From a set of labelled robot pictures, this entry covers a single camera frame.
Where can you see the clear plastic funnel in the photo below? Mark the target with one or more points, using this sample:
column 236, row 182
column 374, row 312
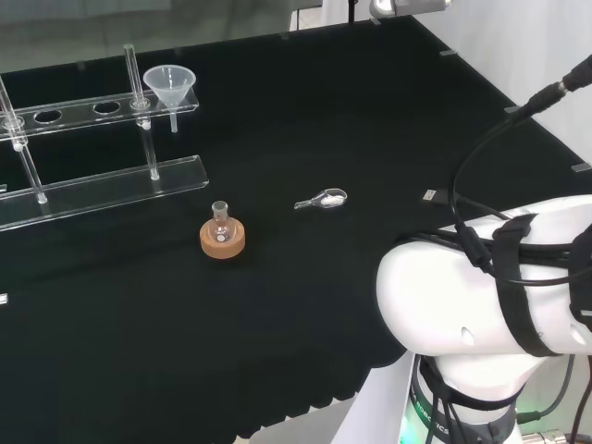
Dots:
column 168, row 85

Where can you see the small round-bottom glass flask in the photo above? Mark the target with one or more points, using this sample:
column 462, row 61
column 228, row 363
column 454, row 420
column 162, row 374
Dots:
column 221, row 229

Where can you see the black tripod pole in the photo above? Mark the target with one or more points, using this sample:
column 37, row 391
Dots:
column 352, row 10

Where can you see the pale white board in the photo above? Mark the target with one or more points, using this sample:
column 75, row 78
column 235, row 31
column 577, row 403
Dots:
column 370, row 407

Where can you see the black bench cloth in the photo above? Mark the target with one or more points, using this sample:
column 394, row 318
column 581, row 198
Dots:
column 300, row 115

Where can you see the grey white device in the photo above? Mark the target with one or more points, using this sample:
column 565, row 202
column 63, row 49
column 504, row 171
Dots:
column 407, row 5

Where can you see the clear acrylic funnel stand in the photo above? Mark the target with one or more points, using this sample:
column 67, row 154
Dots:
column 115, row 185

